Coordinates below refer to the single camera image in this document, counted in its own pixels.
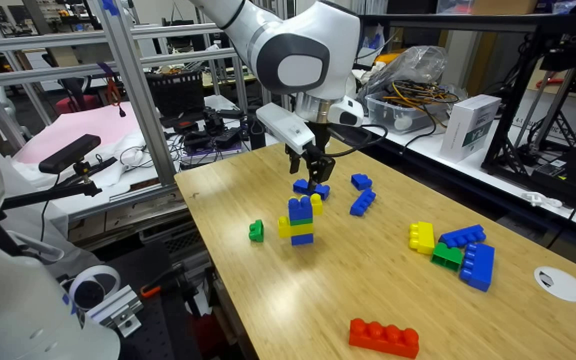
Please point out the small green toy block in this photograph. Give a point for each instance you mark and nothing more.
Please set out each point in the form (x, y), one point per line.
(256, 230)

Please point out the aluminium bracket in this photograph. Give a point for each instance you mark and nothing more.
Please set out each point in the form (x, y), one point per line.
(119, 312)

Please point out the long blue toy block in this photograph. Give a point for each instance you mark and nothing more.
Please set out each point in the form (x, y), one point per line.
(463, 237)
(362, 203)
(298, 187)

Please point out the aluminium extrusion frame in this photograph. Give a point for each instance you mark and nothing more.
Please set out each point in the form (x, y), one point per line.
(139, 101)

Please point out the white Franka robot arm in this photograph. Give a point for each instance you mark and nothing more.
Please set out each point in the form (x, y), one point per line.
(329, 40)

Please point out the clear plastic bin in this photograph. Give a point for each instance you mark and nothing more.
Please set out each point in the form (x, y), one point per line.
(400, 114)

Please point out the clear plastic bag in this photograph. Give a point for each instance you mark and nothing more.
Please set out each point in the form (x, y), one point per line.
(408, 67)

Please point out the clear storage tote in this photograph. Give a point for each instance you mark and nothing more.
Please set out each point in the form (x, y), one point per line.
(453, 6)

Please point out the brown cardboard box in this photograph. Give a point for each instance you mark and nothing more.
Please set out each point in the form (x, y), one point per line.
(504, 6)

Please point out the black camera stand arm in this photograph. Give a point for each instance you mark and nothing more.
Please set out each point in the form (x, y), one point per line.
(49, 193)

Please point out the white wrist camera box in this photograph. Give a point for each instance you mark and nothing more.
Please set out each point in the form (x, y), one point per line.
(284, 127)

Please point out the white workbench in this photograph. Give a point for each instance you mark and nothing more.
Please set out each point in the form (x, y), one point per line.
(474, 171)

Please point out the white cardboard box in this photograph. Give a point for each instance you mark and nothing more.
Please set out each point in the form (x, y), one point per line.
(468, 127)

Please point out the pink foam sheet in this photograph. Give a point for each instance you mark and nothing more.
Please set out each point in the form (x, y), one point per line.
(81, 133)

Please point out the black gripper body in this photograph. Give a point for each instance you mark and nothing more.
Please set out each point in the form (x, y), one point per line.
(319, 140)

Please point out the blue two-stud toy block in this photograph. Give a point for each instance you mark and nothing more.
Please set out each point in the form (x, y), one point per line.
(300, 211)

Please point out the red office chair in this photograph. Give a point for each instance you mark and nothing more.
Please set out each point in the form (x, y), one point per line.
(74, 101)

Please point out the white desk grommet cover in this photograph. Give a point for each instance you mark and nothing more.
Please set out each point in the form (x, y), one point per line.
(560, 284)

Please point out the black 3D printer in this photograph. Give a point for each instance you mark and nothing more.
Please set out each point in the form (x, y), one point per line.
(549, 101)

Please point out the square yellow toy block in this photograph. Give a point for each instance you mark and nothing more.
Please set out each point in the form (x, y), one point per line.
(423, 237)

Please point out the black stereo camera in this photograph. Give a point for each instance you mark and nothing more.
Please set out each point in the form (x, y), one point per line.
(70, 152)

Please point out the dark metal shelf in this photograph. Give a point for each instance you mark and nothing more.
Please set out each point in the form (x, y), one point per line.
(448, 23)

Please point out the red four-stud toy block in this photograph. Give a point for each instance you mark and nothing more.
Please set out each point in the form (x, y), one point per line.
(383, 338)

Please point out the small blue toy block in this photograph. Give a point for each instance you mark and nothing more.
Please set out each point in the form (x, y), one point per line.
(360, 181)

